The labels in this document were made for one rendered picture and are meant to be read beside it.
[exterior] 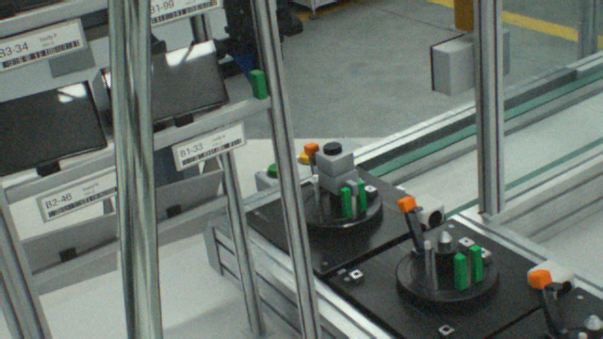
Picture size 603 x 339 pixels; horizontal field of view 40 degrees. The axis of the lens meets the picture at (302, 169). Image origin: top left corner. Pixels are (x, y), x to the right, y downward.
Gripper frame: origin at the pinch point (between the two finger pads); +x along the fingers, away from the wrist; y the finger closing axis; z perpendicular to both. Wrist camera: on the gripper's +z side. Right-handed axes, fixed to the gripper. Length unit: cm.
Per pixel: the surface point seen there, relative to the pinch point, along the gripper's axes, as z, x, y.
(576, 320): 61, 22, 9
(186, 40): -282, 90, 108
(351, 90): -215, 119, 165
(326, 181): 18.8, 14.6, 0.2
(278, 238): 17.3, 21.8, -9.1
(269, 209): 8.5, 21.8, -5.3
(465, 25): 31.0, -8.0, 19.1
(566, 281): 56, 20, 13
